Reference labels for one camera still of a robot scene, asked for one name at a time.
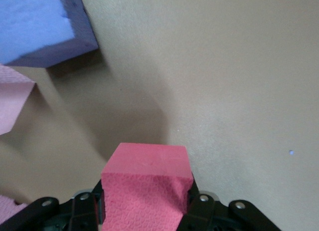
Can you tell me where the brown paper table cover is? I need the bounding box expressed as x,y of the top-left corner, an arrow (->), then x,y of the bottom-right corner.
0,0 -> 319,231

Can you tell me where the pink foam cube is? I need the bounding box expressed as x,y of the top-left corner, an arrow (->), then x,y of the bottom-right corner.
0,63 -> 38,136
0,195 -> 28,223

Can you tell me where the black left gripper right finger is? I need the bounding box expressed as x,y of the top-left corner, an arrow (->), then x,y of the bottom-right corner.
178,181 -> 282,231

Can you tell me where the purple foam cube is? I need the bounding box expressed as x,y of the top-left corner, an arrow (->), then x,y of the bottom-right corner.
0,0 -> 100,69

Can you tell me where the red foam cube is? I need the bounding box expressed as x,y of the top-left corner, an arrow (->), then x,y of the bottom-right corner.
101,142 -> 194,231

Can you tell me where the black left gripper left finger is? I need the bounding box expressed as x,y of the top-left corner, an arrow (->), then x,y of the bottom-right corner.
0,180 -> 105,231

